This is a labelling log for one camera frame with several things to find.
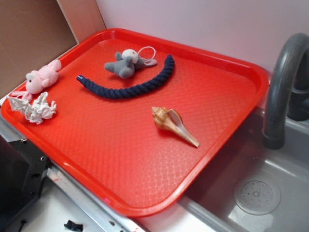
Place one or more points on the crumpled white paper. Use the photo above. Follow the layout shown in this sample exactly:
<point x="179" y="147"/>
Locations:
<point x="36" y="112"/>

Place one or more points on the brown conch seashell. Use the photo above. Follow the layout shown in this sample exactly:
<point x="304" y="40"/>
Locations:
<point x="170" y="120"/>

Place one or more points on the red plastic tray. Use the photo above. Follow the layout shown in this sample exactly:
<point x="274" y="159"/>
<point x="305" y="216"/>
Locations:
<point x="103" y="133"/>

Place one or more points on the grey plush elephant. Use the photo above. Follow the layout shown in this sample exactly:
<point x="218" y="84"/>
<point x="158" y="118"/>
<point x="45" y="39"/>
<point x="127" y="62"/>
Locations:
<point x="129" y="61"/>

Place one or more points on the pink plush toy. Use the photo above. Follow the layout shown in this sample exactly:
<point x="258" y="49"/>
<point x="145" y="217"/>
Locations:
<point x="37" y="81"/>

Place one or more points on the grey toy sink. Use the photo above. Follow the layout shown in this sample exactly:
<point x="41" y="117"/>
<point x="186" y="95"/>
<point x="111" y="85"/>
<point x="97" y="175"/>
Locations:
<point x="210" y="196"/>

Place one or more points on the round sink drain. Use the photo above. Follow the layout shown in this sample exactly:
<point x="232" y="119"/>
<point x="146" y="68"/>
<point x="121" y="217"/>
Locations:
<point x="257" y="195"/>

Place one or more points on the grey toy faucet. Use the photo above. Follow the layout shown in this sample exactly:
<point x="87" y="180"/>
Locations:
<point x="288" y="94"/>

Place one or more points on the black tape scrap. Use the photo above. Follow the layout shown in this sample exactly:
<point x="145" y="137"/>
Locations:
<point x="72" y="226"/>

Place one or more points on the brown cardboard panel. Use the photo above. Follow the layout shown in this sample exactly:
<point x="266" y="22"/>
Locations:
<point x="35" y="32"/>

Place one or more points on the black metal bracket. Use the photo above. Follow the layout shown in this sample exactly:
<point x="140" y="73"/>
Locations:
<point x="23" y="168"/>

